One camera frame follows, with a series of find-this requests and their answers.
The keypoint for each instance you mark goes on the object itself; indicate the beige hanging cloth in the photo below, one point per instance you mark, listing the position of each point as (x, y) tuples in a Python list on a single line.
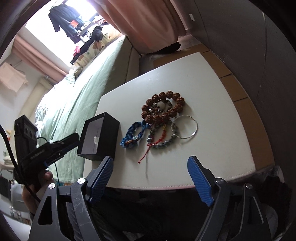
[(12, 78)]

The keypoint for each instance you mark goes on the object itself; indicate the black jewelry box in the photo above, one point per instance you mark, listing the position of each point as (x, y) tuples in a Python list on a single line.
[(106, 128)]

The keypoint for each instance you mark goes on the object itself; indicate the pink curtain left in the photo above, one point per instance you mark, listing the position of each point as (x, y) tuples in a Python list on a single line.
[(36, 60)]

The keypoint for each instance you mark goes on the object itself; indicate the person's left hand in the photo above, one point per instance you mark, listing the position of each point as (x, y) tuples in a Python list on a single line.
[(45, 178)]

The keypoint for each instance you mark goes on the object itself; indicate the silver bangle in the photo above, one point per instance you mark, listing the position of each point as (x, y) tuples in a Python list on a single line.
[(184, 127)]

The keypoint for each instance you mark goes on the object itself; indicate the cardboard sheets on floor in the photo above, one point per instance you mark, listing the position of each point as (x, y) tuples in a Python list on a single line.
[(256, 134)]

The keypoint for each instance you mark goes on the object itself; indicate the clear plastic jewelry bag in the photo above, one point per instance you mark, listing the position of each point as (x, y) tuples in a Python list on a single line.
[(96, 140)]

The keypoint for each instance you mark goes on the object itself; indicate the dark clothes on windowsill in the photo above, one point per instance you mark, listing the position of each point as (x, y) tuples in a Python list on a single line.
[(96, 36)]

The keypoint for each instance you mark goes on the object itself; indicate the pink curtain right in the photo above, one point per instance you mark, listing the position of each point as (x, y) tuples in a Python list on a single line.
[(149, 25)]

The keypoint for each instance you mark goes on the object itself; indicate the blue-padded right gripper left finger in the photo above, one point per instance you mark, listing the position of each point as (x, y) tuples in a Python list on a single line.
[(63, 213)]

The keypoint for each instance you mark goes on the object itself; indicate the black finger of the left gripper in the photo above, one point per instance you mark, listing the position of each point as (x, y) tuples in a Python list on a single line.
[(58, 149)]

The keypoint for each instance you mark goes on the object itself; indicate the pink curtain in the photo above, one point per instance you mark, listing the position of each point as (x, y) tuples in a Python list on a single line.
[(149, 25), (36, 60)]

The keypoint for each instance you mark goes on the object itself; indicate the bed with green blanket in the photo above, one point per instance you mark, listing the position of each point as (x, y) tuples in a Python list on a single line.
[(65, 108)]

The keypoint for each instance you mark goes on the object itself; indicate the hanging dark clothes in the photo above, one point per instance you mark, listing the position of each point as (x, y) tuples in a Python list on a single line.
[(68, 19)]

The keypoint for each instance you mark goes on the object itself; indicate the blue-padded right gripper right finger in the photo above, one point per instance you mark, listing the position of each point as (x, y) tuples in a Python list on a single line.
[(234, 213)]

